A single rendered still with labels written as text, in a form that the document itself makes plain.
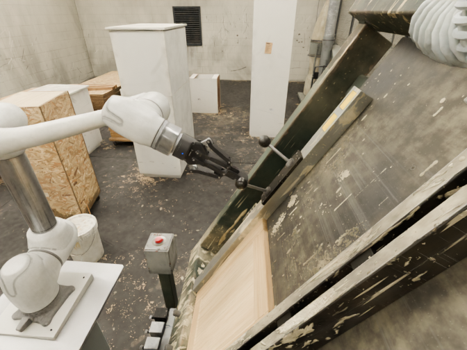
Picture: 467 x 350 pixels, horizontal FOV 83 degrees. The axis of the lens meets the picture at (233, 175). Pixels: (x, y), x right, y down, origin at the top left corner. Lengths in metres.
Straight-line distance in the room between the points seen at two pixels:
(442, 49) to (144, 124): 0.62
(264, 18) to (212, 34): 4.65
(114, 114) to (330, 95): 0.67
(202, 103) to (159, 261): 4.77
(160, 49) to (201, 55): 5.98
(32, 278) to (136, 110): 0.85
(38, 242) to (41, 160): 1.48
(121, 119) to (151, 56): 2.35
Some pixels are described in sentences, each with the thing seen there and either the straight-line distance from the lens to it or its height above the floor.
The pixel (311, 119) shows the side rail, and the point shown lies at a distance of 0.99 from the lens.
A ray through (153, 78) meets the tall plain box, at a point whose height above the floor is 1.28.
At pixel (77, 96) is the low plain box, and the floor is 0.87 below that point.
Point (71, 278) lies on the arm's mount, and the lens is 1.58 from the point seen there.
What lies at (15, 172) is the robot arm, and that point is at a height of 1.38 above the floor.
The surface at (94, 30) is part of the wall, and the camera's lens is 10.07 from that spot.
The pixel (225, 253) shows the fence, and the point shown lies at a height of 1.13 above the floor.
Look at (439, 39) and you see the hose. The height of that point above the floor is 1.86.
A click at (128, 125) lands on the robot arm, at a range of 0.75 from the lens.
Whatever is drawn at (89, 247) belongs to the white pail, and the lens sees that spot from 2.59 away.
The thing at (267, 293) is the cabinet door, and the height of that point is 1.31.
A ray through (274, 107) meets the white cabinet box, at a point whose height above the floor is 0.52.
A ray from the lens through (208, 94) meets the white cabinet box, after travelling 5.78.
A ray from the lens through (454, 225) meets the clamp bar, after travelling 0.38.
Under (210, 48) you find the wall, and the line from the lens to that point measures 8.90.
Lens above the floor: 1.88
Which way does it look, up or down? 32 degrees down
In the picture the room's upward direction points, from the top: straight up
